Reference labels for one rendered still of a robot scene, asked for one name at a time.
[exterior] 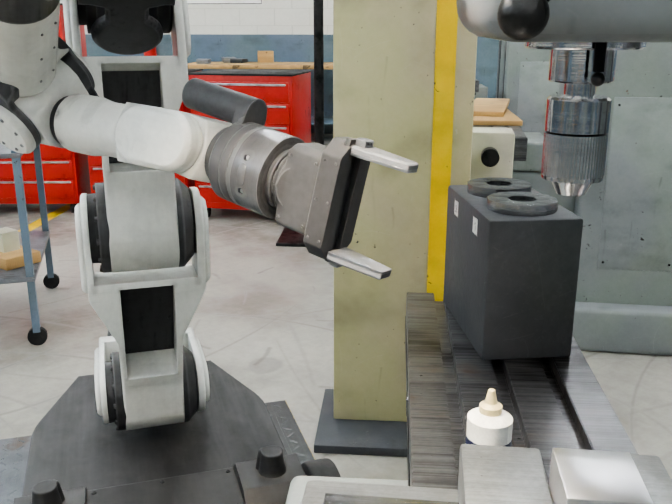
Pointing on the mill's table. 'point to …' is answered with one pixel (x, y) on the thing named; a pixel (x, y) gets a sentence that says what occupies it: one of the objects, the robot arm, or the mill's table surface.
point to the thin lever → (599, 64)
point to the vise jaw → (502, 475)
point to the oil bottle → (489, 423)
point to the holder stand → (511, 268)
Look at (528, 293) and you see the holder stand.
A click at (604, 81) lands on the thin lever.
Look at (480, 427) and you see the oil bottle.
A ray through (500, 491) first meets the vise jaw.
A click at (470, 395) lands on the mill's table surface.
